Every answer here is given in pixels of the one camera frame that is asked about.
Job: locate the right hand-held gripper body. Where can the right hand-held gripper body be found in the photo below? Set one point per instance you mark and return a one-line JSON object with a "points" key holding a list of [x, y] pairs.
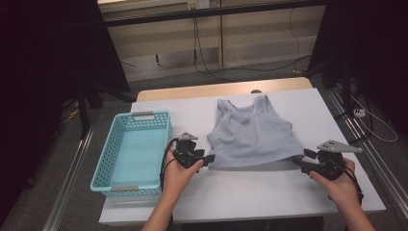
{"points": [[330, 163]]}

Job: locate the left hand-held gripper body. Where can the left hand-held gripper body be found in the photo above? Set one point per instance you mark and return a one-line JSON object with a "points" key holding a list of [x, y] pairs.
{"points": [[185, 150]]}

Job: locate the light blue perforated plastic basket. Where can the light blue perforated plastic basket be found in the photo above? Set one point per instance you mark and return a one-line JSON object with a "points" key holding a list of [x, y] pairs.
{"points": [[138, 154]]}

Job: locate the light blue knit tank top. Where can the light blue knit tank top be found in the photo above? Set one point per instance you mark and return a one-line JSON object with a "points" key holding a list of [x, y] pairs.
{"points": [[253, 138]]}

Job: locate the person's right hand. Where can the person's right hand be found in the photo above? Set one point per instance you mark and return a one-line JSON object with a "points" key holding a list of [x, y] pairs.
{"points": [[343, 191]]}

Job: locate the person's left hand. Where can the person's left hand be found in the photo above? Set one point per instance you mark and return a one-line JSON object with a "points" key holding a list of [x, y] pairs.
{"points": [[178, 181]]}

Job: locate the white table cover sheet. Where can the white table cover sheet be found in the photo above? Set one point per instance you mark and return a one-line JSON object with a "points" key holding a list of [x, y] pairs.
{"points": [[256, 192]]}

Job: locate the white power strip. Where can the white power strip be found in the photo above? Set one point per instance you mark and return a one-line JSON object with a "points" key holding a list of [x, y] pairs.
{"points": [[359, 112]]}

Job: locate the wooden table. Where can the wooden table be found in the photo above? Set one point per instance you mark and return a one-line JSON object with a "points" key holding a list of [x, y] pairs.
{"points": [[208, 88]]}

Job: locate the black metal stand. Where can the black metal stand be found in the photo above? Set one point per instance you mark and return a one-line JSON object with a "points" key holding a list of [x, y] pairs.
{"points": [[345, 83]]}

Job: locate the black curtain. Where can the black curtain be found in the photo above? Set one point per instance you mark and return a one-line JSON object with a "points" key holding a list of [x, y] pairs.
{"points": [[48, 64], [378, 48]]}

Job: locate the white wall power outlet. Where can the white wall power outlet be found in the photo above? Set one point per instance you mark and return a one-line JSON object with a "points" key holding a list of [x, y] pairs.
{"points": [[198, 4]]}

